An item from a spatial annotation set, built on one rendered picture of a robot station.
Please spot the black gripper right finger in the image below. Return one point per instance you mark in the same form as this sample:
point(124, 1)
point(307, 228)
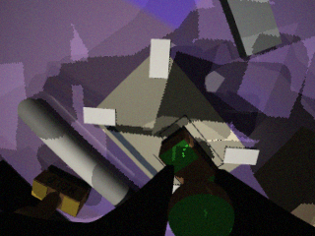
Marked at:
point(255, 215)

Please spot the grey cylinder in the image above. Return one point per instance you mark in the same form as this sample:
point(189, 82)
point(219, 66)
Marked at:
point(81, 160)

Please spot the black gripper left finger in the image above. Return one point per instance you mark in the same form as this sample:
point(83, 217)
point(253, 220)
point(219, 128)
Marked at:
point(145, 214)

